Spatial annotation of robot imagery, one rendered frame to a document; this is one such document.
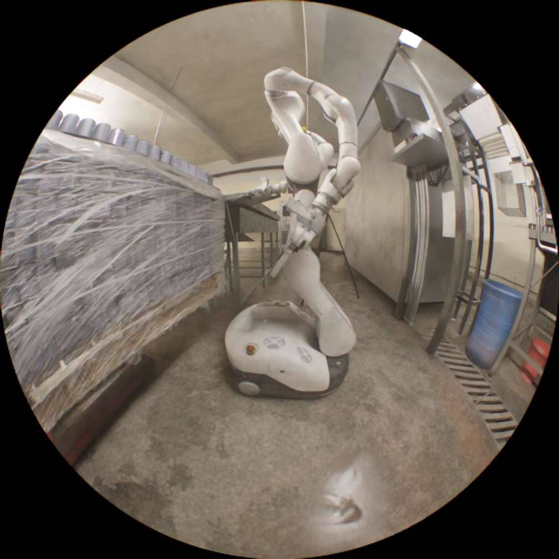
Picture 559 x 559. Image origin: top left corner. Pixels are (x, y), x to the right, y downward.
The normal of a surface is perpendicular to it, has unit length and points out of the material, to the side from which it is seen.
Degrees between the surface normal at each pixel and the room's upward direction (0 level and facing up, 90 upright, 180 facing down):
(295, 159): 90
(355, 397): 0
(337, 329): 90
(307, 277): 90
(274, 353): 42
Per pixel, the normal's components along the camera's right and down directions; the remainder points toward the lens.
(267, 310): -0.09, 0.00
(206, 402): 0.00, -0.96
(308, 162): 0.00, 0.27
